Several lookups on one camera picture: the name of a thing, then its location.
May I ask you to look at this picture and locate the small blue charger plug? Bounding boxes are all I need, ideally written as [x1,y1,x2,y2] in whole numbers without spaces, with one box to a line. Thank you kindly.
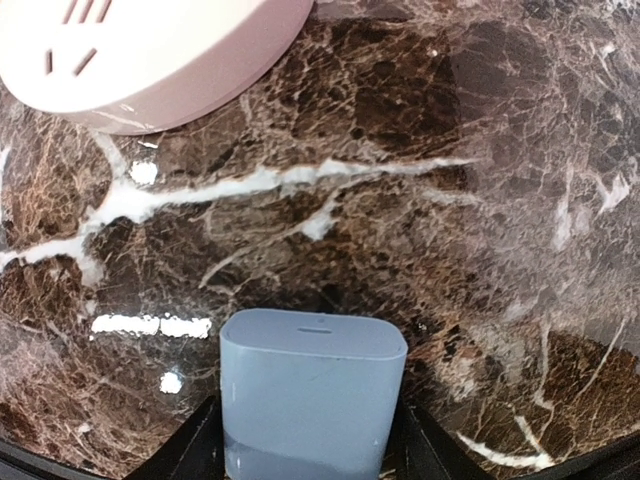
[219,309,408,479]

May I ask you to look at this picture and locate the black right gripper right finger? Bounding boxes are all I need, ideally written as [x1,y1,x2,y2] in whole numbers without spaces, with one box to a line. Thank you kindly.
[392,398,492,480]

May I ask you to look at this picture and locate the black table front rail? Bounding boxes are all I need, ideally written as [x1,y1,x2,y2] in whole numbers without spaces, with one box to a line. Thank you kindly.
[1,441,107,480]

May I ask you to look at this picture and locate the pink round power socket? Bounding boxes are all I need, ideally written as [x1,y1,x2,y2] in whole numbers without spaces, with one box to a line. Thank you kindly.
[1,1,313,135]

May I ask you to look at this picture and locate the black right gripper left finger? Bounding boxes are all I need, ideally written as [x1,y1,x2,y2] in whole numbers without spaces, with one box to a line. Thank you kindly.
[125,397,225,480]

